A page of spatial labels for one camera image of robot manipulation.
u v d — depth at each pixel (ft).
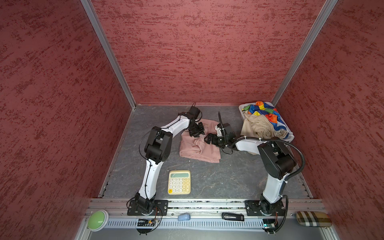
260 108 3.59
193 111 2.73
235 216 2.38
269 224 2.33
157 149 1.87
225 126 2.55
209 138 2.87
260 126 3.26
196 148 2.97
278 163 1.64
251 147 2.02
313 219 2.25
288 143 3.16
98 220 2.28
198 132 2.94
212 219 2.35
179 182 2.64
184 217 2.30
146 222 2.34
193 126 2.75
